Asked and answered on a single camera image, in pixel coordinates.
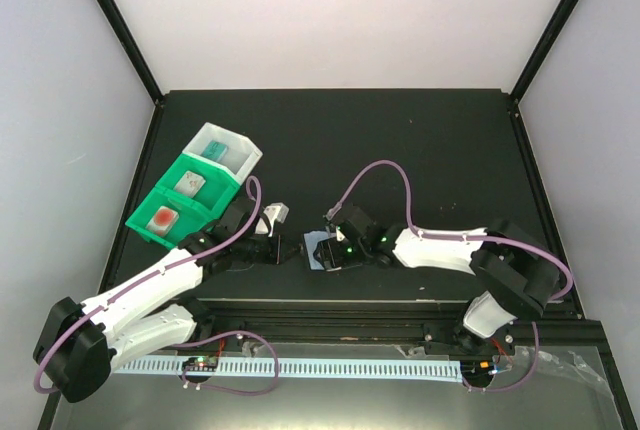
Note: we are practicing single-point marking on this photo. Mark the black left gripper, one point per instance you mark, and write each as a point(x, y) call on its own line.
point(277, 254)

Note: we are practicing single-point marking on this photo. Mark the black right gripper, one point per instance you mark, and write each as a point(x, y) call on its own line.
point(337, 259)

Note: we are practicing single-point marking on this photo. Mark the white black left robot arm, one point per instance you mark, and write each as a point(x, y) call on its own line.
point(82, 343)

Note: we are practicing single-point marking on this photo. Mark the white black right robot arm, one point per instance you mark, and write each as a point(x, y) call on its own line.
point(518, 278)

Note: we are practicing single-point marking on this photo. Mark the white card in green bin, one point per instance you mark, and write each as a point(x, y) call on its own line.
point(189, 184)

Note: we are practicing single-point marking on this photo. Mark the teal card in white bin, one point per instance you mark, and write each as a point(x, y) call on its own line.
point(215, 151)

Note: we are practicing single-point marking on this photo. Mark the red circle card in bin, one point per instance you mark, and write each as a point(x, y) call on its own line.
point(162, 221)

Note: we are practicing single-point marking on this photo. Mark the white bin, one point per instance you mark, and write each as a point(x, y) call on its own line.
point(232, 152)

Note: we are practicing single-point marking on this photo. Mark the green bin middle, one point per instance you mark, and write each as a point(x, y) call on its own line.
point(217, 192)

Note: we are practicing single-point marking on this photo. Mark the green bin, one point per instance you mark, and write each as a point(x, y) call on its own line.
point(217, 192)
point(192, 217)

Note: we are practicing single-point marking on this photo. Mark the green bin near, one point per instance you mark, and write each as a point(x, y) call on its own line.
point(192, 217)

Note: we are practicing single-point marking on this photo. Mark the left controller board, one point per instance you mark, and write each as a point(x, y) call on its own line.
point(199, 364)

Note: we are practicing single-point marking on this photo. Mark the controller board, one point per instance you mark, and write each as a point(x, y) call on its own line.
point(481, 368)
point(199, 364)

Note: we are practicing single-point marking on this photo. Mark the right controller board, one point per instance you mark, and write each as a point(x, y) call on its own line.
point(481, 368)

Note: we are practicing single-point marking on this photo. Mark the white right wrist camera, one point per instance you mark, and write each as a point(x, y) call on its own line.
point(333, 222)

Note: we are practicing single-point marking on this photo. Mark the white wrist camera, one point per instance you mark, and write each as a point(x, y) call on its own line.
point(269, 217)
point(333, 222)

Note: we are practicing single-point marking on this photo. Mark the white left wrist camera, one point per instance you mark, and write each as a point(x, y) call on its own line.
point(269, 217)

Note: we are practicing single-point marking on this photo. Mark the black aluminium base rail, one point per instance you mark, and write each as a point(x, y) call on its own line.
point(402, 322)

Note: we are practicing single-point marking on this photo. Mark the white slotted cable duct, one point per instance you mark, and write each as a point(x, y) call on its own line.
point(303, 368)

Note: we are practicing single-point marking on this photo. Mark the black left frame post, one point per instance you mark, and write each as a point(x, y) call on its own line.
point(121, 30)

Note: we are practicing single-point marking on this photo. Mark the black frame post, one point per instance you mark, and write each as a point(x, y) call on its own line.
point(121, 30)
point(559, 18)

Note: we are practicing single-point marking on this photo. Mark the black right frame post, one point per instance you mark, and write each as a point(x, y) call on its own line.
point(559, 18)

